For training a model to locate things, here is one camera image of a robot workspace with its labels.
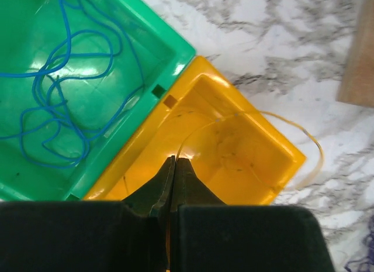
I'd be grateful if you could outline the wooden board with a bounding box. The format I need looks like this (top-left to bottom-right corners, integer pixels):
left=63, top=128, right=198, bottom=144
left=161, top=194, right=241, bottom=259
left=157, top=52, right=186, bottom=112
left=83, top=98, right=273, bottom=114
left=337, top=0, right=373, bottom=108

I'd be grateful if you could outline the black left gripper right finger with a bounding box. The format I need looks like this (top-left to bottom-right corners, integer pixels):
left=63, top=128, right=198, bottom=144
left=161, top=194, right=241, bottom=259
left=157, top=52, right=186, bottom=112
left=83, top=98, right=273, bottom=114
left=171, top=159, right=334, bottom=271

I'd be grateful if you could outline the blue cable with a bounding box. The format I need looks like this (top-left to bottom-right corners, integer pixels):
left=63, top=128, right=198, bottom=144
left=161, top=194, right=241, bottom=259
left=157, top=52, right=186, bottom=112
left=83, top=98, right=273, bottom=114
left=0, top=0, right=146, bottom=169

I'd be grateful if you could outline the yellow plastic bin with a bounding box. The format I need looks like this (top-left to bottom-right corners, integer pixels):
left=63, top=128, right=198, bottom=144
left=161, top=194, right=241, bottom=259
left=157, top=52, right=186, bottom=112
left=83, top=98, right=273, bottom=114
left=85, top=56, right=306, bottom=205

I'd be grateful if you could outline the yellow cable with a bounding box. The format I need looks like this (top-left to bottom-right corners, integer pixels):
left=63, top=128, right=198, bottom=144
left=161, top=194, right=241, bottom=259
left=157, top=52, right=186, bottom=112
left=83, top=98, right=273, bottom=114
left=165, top=109, right=325, bottom=272

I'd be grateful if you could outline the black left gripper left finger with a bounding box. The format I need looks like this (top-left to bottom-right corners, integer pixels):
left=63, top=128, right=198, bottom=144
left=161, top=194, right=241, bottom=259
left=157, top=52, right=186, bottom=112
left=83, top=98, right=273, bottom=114
left=1, top=157, right=175, bottom=271

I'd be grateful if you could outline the green plastic bin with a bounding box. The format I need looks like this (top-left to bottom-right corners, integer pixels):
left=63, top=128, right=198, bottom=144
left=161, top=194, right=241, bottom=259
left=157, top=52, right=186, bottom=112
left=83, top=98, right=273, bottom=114
left=1, top=0, right=196, bottom=201

